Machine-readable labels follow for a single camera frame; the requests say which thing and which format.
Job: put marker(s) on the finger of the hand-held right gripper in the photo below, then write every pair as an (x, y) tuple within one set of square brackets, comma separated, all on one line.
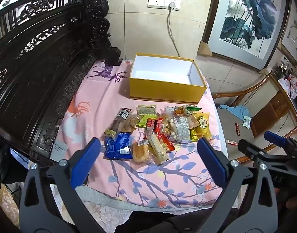
[(250, 148), (274, 137)]

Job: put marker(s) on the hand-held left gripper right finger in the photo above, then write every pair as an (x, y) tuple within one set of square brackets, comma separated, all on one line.
[(211, 162)]

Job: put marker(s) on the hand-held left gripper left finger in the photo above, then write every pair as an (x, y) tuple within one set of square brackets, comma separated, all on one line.
[(85, 161)]

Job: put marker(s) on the blue snack packet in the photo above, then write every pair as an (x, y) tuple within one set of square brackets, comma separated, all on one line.
[(118, 145)]

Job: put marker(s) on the yellow red-label snack packet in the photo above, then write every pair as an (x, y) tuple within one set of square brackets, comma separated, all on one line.
[(203, 122)]

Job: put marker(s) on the clear white ball biscuit packet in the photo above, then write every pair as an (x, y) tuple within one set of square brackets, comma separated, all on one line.
[(180, 128)]

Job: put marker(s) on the brown black-label long packet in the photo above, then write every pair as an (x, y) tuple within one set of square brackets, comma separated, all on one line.
[(119, 120)]

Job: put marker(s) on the cream wafer packet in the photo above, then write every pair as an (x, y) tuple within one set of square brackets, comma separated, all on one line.
[(158, 149)]

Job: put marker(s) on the clear bread packet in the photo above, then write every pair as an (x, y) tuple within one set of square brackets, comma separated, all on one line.
[(141, 151)]

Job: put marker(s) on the red yellow ball biscuit packet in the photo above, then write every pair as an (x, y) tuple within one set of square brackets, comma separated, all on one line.
[(165, 126)]

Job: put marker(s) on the brown crinkled snack packet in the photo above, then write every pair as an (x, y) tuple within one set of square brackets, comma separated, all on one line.
[(131, 123)]

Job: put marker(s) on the orange white snack packet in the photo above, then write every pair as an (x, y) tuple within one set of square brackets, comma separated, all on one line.
[(181, 111)]

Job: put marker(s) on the pale green nut packet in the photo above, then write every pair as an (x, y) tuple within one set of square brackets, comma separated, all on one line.
[(146, 114)]

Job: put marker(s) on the yellow cardboard shoe box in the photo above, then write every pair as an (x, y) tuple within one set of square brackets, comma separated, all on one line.
[(163, 92)]

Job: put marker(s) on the red white snack packet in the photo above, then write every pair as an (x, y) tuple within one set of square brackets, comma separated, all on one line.
[(232, 142)]

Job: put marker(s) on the dark red snack bar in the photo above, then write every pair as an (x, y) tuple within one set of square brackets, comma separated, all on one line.
[(237, 129)]

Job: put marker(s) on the pale green snack packet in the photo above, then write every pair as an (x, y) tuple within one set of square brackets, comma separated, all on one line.
[(247, 122)]

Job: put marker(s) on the white paper label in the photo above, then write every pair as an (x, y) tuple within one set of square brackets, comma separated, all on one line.
[(60, 148)]

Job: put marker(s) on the blue cloth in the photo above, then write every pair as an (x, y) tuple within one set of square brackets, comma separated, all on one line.
[(235, 111)]

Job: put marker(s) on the pink printed bed sheet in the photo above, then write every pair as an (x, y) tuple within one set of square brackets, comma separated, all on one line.
[(90, 106)]

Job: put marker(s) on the white pink printed packaging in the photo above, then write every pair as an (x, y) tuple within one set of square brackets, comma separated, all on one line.
[(292, 85)]

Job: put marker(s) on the wooden armchair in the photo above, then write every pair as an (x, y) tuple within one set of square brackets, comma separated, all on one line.
[(238, 92)]

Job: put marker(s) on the white printed paper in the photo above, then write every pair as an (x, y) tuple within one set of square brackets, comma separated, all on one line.
[(18, 157)]

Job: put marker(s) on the beige plastic bag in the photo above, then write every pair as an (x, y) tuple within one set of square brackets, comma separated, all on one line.
[(6, 199)]

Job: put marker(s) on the dark carved wooden bench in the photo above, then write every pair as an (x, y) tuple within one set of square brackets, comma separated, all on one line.
[(41, 77)]

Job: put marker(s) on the framed branch painting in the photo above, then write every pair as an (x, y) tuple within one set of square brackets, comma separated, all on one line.
[(295, 31)]

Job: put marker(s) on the cardboard corner protector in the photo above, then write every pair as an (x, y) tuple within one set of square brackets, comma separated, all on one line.
[(204, 49)]

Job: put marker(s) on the framed lotus painting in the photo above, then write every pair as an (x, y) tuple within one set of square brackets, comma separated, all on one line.
[(250, 19)]

